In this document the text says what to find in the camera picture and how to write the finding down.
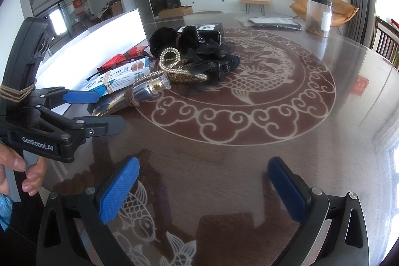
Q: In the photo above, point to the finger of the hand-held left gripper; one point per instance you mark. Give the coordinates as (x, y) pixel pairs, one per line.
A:
(106, 125)
(79, 96)

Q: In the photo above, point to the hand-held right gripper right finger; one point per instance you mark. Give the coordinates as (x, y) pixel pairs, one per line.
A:
(286, 188)

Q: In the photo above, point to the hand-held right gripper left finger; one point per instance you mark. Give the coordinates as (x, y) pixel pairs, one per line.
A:
(120, 191)

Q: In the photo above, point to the blue and white medicine box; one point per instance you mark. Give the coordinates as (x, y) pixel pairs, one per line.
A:
(124, 76)

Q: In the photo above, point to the clear glass perfume bottle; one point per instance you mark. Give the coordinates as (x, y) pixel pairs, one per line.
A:
(149, 88)

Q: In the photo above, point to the white storage box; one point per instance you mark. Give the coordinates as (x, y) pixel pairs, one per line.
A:
(109, 35)

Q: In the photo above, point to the gold braided hair clip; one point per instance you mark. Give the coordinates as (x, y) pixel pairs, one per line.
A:
(184, 78)

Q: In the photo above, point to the pearl hair clip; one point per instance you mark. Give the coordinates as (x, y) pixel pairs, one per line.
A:
(165, 51)

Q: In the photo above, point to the black lace bow hair clip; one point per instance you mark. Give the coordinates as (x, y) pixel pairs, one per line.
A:
(212, 60)

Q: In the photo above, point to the patterned wooden desktop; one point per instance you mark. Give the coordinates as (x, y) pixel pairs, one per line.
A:
(233, 166)

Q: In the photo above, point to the person's left hand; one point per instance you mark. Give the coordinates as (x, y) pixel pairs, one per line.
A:
(34, 180)

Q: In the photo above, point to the dark-framed eyeglasses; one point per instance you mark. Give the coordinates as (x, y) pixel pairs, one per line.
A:
(95, 74)

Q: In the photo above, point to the red foil packet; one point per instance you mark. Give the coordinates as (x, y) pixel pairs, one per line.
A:
(117, 60)

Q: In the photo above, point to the red paper window decoration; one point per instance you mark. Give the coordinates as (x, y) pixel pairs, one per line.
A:
(78, 3)

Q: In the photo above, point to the brown wooden cabinet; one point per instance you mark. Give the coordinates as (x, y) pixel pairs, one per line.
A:
(116, 8)

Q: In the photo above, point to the black velvet bow hair clip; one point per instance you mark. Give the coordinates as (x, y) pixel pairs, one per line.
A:
(162, 38)

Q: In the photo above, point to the brown cardboard box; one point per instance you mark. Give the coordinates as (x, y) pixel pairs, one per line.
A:
(174, 12)

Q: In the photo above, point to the black cardboard box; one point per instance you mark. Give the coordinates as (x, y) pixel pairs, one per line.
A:
(209, 30)

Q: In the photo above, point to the black item in plastic bag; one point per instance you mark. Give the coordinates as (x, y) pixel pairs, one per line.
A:
(274, 24)

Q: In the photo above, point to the white television cabinet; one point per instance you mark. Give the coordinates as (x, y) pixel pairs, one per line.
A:
(215, 2)

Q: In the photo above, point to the clear plastic jar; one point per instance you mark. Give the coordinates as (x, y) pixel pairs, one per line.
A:
(318, 16)

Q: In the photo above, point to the dark wooden chair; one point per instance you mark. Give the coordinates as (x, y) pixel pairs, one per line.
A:
(385, 41)

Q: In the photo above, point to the orange lounge chair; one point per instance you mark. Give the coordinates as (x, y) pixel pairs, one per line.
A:
(299, 7)
(344, 12)

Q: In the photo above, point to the orange bench with black legs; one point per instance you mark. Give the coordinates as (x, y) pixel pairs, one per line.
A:
(255, 2)

